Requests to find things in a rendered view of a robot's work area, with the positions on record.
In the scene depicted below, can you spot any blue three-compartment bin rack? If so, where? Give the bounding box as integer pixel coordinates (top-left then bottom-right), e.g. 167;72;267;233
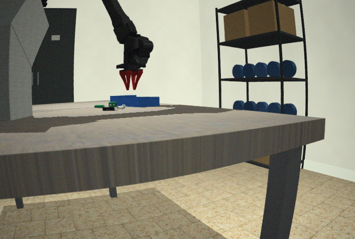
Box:
110;95;160;107

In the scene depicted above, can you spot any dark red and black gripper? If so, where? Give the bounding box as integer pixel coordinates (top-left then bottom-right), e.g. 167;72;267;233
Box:
116;63;146;90

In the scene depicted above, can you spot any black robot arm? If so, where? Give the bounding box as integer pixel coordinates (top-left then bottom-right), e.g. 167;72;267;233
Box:
102;0;154;64

